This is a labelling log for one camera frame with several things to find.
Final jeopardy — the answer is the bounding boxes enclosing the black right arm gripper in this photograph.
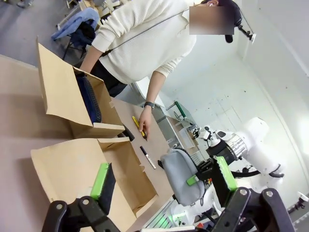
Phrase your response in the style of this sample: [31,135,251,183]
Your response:
[186,142,296,232]

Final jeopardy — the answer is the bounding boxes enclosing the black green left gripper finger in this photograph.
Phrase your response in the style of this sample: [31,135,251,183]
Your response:
[41,162,136,232]

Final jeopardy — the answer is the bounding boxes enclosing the grey fabric pouch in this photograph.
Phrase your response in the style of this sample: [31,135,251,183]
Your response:
[158,147,206,206]

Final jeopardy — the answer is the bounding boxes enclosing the yellow marker pen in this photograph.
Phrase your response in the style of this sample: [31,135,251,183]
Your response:
[132,116,148,140]

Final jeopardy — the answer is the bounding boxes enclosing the person's right forearm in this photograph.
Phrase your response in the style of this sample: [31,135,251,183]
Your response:
[79,45,101,73]

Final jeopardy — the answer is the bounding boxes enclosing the person's left forearm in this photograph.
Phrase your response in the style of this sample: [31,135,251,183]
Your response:
[144,69,169,105]

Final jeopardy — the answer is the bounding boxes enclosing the open brown cardboard box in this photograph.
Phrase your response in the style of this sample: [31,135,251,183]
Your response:
[30,35,159,219]

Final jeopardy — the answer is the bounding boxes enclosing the person's left hand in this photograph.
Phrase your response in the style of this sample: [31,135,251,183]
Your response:
[139,107,153,141]

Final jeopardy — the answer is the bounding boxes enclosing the clear plastic bin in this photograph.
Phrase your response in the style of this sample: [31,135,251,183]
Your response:
[178,129,197,148]

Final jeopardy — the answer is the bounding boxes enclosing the black marker with white label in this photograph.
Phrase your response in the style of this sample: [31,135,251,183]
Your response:
[140,145,157,170]

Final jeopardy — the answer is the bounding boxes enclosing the navy blue zipper pouch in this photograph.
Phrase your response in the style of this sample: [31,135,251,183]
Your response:
[74,73,102,124]

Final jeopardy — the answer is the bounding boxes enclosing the black trousers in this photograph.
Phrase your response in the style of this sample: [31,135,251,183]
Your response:
[90,59,128,98]

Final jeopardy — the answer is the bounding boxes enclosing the black chair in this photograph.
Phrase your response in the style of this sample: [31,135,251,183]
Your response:
[62,19,98,60]

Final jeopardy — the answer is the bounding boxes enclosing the white knit sweater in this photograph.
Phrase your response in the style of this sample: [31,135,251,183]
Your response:
[91,0,197,85]

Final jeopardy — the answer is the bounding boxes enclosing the person's head with black cap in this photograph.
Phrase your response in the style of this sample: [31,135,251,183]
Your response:
[189,0,243,36]

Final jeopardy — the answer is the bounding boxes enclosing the blue jacket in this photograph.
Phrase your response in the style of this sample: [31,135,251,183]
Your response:
[51,7,100,41]

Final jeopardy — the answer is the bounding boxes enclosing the white background desks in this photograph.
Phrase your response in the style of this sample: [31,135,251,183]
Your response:
[56,0,116,28]

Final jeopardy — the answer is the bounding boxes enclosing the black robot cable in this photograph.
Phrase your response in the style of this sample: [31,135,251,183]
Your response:
[230,170,262,178]

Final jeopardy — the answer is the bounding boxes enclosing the white wrist camera unit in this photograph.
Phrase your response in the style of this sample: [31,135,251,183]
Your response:
[198,125,229,147]

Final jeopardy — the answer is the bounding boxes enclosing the green metal frame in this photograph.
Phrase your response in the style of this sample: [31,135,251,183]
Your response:
[166,101,194,127]

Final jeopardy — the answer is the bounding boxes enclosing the black wall camera mount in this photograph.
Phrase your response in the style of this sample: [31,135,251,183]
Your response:
[238,24,257,44]

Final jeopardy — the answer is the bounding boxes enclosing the thin black neck cord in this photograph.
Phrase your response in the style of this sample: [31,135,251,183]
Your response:
[100,6,192,58]

